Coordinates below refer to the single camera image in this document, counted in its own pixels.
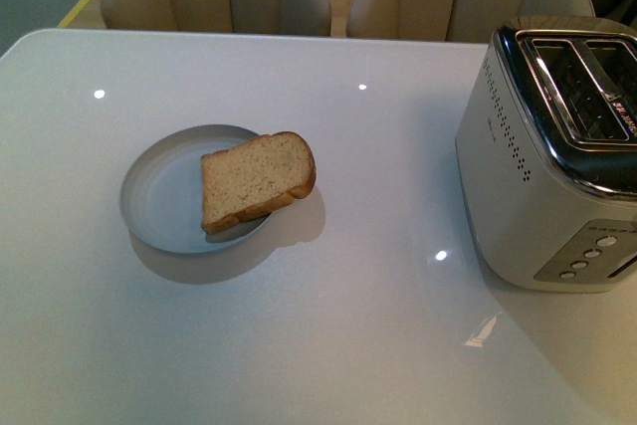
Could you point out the slice of brown bread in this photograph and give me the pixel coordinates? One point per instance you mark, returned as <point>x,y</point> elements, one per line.
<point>254,179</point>

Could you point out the grey round plate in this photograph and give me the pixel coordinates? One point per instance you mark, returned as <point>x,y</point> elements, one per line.
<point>161,196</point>

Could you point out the silver two-slot toaster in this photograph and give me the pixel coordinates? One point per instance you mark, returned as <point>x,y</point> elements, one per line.
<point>546,150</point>

